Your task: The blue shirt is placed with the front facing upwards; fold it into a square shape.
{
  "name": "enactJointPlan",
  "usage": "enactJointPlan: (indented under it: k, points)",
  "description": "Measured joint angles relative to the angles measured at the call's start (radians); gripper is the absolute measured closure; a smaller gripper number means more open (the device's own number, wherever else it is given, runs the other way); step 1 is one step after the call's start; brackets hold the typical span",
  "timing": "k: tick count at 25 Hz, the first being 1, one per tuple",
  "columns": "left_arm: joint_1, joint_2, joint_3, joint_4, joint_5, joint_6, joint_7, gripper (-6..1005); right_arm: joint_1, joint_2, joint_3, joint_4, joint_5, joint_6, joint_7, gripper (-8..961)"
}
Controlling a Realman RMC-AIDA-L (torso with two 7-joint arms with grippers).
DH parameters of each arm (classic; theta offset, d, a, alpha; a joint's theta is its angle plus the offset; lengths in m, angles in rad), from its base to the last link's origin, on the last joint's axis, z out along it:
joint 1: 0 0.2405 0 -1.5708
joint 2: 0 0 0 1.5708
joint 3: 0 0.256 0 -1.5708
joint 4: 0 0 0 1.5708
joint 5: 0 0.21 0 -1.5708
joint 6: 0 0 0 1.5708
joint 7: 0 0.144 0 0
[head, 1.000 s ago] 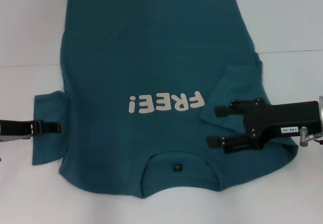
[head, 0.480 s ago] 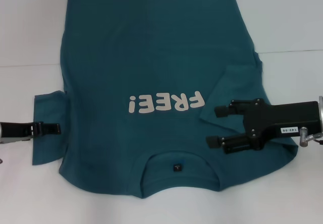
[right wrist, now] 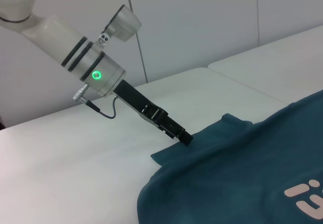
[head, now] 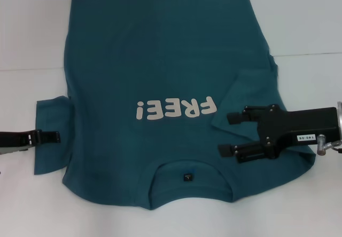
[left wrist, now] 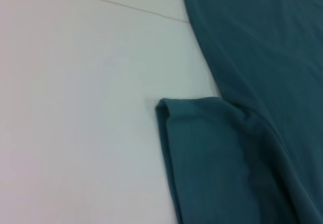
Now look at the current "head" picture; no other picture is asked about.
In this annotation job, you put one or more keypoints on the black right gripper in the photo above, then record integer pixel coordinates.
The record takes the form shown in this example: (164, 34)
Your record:
(294, 125)

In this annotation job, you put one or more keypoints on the teal t-shirt with FREE print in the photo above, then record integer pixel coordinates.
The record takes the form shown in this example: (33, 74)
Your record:
(160, 61)

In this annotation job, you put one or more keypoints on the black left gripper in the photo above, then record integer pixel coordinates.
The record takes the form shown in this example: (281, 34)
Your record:
(13, 141)

